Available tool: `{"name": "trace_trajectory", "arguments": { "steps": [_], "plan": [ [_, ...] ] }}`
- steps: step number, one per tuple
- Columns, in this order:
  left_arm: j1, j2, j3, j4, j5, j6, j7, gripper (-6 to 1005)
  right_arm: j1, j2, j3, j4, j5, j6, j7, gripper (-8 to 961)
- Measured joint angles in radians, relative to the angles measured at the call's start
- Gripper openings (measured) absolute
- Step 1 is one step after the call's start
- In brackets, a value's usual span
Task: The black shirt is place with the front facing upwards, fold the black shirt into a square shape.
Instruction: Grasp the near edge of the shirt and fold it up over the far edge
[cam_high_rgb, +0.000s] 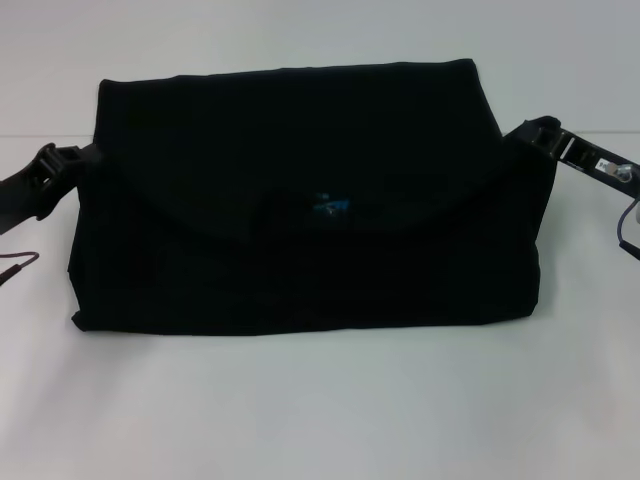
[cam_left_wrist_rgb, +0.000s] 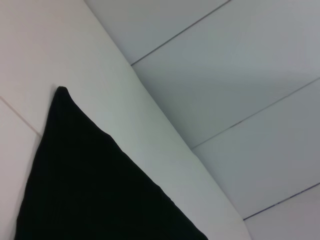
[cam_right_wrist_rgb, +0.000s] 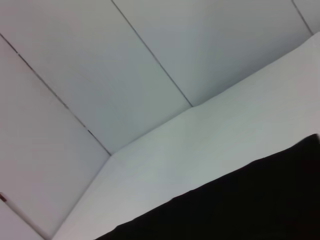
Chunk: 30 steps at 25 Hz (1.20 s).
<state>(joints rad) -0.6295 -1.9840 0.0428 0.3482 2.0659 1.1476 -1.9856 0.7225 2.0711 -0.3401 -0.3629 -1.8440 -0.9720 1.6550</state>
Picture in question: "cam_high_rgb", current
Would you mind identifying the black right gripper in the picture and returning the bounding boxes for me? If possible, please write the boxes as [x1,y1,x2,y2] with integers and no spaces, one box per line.
[518,115,640,197]

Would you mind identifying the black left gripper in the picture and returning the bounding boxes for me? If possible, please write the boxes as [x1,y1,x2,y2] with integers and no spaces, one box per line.
[0,142,102,236]

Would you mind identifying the black shirt with FREE print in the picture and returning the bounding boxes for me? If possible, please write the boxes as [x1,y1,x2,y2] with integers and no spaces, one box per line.
[67,58,559,337]

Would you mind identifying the right gripper cable with plugs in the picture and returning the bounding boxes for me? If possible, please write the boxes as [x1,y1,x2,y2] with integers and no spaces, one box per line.
[602,160,640,262]

